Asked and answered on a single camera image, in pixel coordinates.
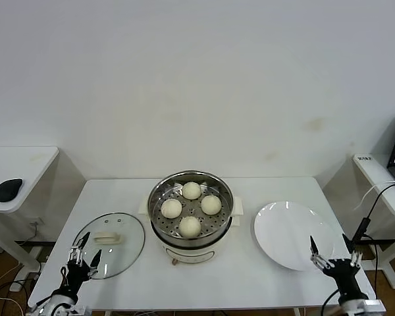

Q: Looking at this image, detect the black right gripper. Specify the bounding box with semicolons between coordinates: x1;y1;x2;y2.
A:
309;233;369;301

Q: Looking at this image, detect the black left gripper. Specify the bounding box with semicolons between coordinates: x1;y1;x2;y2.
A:
64;232;103;296

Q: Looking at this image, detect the glass lid with cream handle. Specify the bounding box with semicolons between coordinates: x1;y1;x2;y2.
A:
70;212;146;280

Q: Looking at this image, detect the white steamed baozi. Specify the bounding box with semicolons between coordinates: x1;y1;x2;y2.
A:
179;216;202;238
182;181;202;200
201;195;223;215
161;199;182;219

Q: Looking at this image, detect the stainless steel steamer basket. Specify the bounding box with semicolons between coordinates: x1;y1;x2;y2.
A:
147;170;234;246

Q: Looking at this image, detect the white round plate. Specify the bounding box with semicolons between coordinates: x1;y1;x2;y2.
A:
253;201;335;271

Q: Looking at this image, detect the white side desk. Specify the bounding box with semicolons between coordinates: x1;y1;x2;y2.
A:
0;146;60;274
354;153;395;290

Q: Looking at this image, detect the cream electric cooking pot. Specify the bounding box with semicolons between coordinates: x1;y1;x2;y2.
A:
138;196;244;266

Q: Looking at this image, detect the black computer mouse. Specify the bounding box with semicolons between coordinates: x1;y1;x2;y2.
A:
0;178;23;202

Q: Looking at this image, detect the black cable with inline adapter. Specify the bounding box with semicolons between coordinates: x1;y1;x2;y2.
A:
348;182;395;316

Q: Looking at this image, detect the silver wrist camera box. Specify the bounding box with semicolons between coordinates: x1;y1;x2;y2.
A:
358;298;387;316

